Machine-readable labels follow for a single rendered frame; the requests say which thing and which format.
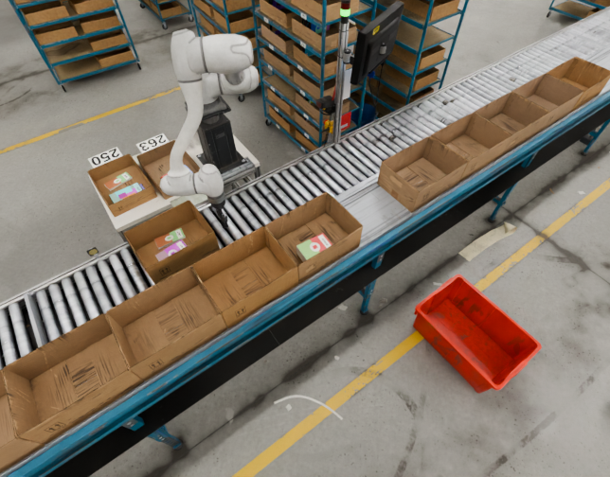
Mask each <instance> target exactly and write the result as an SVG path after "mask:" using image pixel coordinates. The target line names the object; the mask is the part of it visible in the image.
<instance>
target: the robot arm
mask: <svg viewBox="0 0 610 477"><path fill-rule="evenodd" d="M170 51H171V59H172V64H173V69H174V72H175V75H176V77H177V80H178V83H179V85H180V87H181V90H182V92H183V95H184V97H185V100H186V102H187V105H188V106H186V107H185V108H186V111H187V112H188V115H187V119H186V121H185V123H184V125H183V128H182V130H181V132H180V133H179V135H178V137H177V139H176V141H175V143H174V146H173V148H172V150H171V153H170V171H169V172H168V175H166V176H164V177H163V178H162V179H161V181H160V187H161V189H162V191H163V192H164V193H165V194H167V195H170V196H190V195H194V194H205V195H207V199H208V201H209V202H210V203H211V206H212V207H214V208H215V209H216V212H217V214H218V217H220V219H221V224H222V227H223V229H225V228H226V227H228V224H227V222H228V220H227V213H225V211H224V205H225V194H224V182H223V178H222V176H221V173H220V171H219V170H218V169H217V168H216V167H215V166H214V165H211V164H205V165H203V166H201V168H200V170H199V172H197V173H191V172H190V171H189V169H188V168H186V167H185V166H184V164H183V155H184V153H185V151H186V149H187V147H188V145H189V143H190V141H191V139H192V137H193V136H194V135H195V133H196V131H197V129H198V127H199V125H200V123H201V120H202V117H203V116H204V115H209V114H212V113H214V112H217V111H220V110H225V109H226V105H225V104H223V103H222V101H221V100H220V99H219V96H220V95H237V94H245V93H249V92H252V91H253V90H255V89H256V88H257V86H258V85H259V75H258V70H257V69H256V68H255V66H253V65H252V63H253V61H254V55H253V48H252V44H251V42H250V41H249V40H248V39H247V38H245V37H243V36H241V35H238V34H215V35H209V36H205V37H195V35H194V32H192V31H191V30H188V29H186V28H185V29H181V30H177V31H174V32H173V33H172V38H171V45H170Z"/></svg>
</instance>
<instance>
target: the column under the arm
mask: <svg viewBox="0 0 610 477"><path fill-rule="evenodd" d="M197 133H198V137H199V140H200V143H201V147H202V150H203V153H201V154H198V155H196V157H197V158H198V159H199V161H200V162H201V163H202V164H203V165H205V164H211V165H214V166H215V167H216V168H217V169H218V170H219V171H220V173H221V174H223V173H225V172H227V171H229V170H231V169H233V168H236V167H238V166H240V165H242V164H245V163H247V161H246V160H245V159H244V158H243V157H242V155H241V154H240V153H239V152H238V151H237V150H236V146H235V141H234V137H233V132H232V128H231V123H230V120H229V119H228V118H227V117H226V116H225V115H224V114H221V115H219V120H218V121H217V122H215V123H213V124H206V123H205V122H203V121H201V123H200V125H199V127H198V129H197Z"/></svg>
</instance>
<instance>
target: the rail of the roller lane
mask: <svg viewBox="0 0 610 477"><path fill-rule="evenodd" d="M609 9H610V7H608V8H606V9H602V10H600V11H598V12H596V13H594V14H592V15H590V16H588V17H586V18H584V19H582V20H581V21H579V22H577V23H575V24H573V25H571V26H568V27H565V28H563V29H561V30H559V31H557V32H555V33H553V34H551V35H549V36H547V37H546V38H544V39H542V40H540V41H538V42H536V43H534V44H531V45H529V46H526V47H524V48H522V49H520V50H518V51H516V52H514V53H512V54H510V55H509V56H507V57H505V58H503V59H501V60H499V61H497V62H494V63H492V64H489V65H487V66H485V67H483V68H481V69H479V70H477V71H475V72H474V73H472V74H470V75H468V76H466V77H464V78H462V79H459V80H457V81H455V82H453V83H450V84H448V85H446V86H444V87H442V88H440V89H439V90H437V91H435V92H433V93H431V94H429V95H427V96H425V97H422V98H420V99H418V100H416V101H413V102H411V103H409V104H407V105H405V106H403V107H402V108H400V109H398V110H396V111H394V112H392V113H390V114H388V115H385V116H383V117H381V118H379V119H376V120H374V121H372V122H370V123H368V124H367V125H365V126H363V127H361V128H359V129H357V130H355V131H353V132H350V133H348V134H346V135H344V136H342V137H340V140H339V142H337V143H336V144H339V145H340V146H341V142H342V141H343V140H346V141H347V142H348V139H349V138H350V137H353V138H354V136H355V135H356V134H357V133H359V134H361V133H362V131H368V129H369V128H370V127H372V128H374V126H375V125H376V124H379V125H381V123H382V121H387V120H388V119H389V118H390V117H391V118H393V116H394V115H399V114H400V112H405V111H406V110H407V109H410V110H411V108H412V107H413V106H416V107H417V105H418V104H419V103H421V104H422V103H423V102H424V101H425V100H427V101H428V99H429V98H430V97H432V98H434V96H435V95H440V93H441V92H443V93H444V92H445V91H446V90H447V89H449V90H450V89H451V88H452V87H455V86H456V85H457V84H461V83H462V82H463V81H464V82H465V81H466V80H467V79H471V78H472V77H475V76H476V75H477V74H481V73H482V72H486V70H487V69H489V70H490V69H491V68H492V67H495V66H496V65H499V64H500V63H502V62H504V61H508V60H509V59H510V58H513V57H514V56H517V55H518V54H522V53H523V52H526V51H527V50H530V49H531V48H532V47H535V46H536V45H539V44H542V43H543V42H546V41H547V40H550V39H551V38H554V37H555V36H558V35H559V34H562V33H563V32H566V31H567V30H570V29H571V28H573V27H576V26H577V25H580V24H581V23H584V22H585V21H586V22H587V21H588V20H591V18H594V17H595V16H598V15H599V14H602V13H605V12H606V11H608V10H609ZM334 145H335V144H334V142H330V143H328V144H326V145H325V147H324V146H322V147H320V148H318V149H316V150H313V151H311V152H309V153H307V154H305V155H303V156H300V157H298V158H297V159H295V160H293V161H291V162H289V163H287V164H285V165H283V166H282V167H280V168H276V169H274V170H272V171H270V172H268V173H266V174H264V175H261V176H260V177H258V178H256V179H254V180H252V181H250V182H248V183H246V184H244V185H241V186H239V187H237V188H235V189H233V190H231V191H229V192H227V193H225V198H226V199H227V200H229V202H230V203H231V204H233V203H232V202H231V201H230V197H231V196H232V195H237V196H238V197H239V199H240V200H241V199H242V198H241V197H240V195H239V193H240V192H241V191H242V190H245V191H246V192H247V194H248V195H251V194H250V193H249V192H248V190H247V189H248V187H250V186H253V187H254V188H255V189H256V190H257V191H259V190H258V189H257V187H256V185H257V183H258V182H263V183H264V185H265V186H267V185H266V183H265V182H264V181H265V179H266V178H271V179H272V180H273V181H274V182H275V180H274V179H273V176H274V175H275V174H279V175H280V176H281V172H282V171H283V170H285V169H286V170H287V171H288V172H289V173H290V174H292V173H291V172H290V171H289V168H290V167H291V166H295V167H296V165H297V164H298V163H299V162H302V163H303V164H304V161H305V160H306V159H307V158H310V159H311V160H312V157H313V156H314V155H315V154H317V155H318V156H319V153H320V152H321V151H325V152H327V149H328V148H333V147H334ZM319 157H320V156H319ZM320 158H321V157H320ZM321 159H322V158H321ZM312 161H313V160H312ZM313 162H314V161H313ZM304 165H305V164H304ZM305 166H306V165H305ZM306 167H307V166H306ZM297 169H298V168H297ZM298 170H299V169H298ZM281 177H282V176H281ZM282 178H283V177H282ZM196 208H197V209H198V210H199V212H200V213H201V214H202V215H203V217H204V218H205V216H204V214H203V210H204V209H205V208H209V209H210V211H211V212H212V213H215V212H214V211H213V210H212V206H211V203H210V202H207V203H204V204H202V205H200V206H198V207H196ZM122 249H129V251H130V253H131V254H133V253H134V252H133V250H132V248H131V246H130V244H129V243H128V241H126V242H124V243H122V244H120V245H118V246H117V247H115V248H113V249H110V250H108V251H106V252H104V253H102V254H100V255H99V256H100V258H98V259H96V258H95V257H93V258H91V259H89V260H87V261H85V262H83V263H82V264H80V265H78V266H77V267H73V268H71V269H69V270H67V271H65V272H63V273H61V274H58V275H56V276H54V277H52V278H50V279H48V280H46V281H45V282H43V283H41V284H39V285H37V286H34V287H32V288H30V289H28V290H26V291H23V292H21V293H19V294H17V295H15V296H13V297H11V298H10V299H8V300H6V301H4V302H2V303H0V309H4V310H6V311H7V313H8V316H10V314H9V305H11V304H13V303H19V304H20V305H21V308H22V309H24V308H26V307H27V305H26V301H25V298H24V294H25V293H27V292H28V293H31V292H33V293H36V292H37V291H39V290H45V291H46V293H47V296H49V295H50V293H49V290H48V287H49V285H51V284H58V285H59V286H60V289H61V290H62V289H63V286H62V283H61V281H62V279H63V278H66V277H70V278H71V280H72V282H73V284H74V283H76V282H75V279H74V276H73V274H74V273H75V272H83V274H84V276H85V277H86V276H87V273H86V271H85V268H86V267H88V266H91V265H92V266H95V267H96V270H97V271H99V267H98V262H99V261H100V260H102V259H104V260H106V261H107V263H108V265H111V262H110V260H109V256H110V255H113V254H116V255H118V257H119V259H122V256H121V254H120V251H121V250H122Z"/></svg>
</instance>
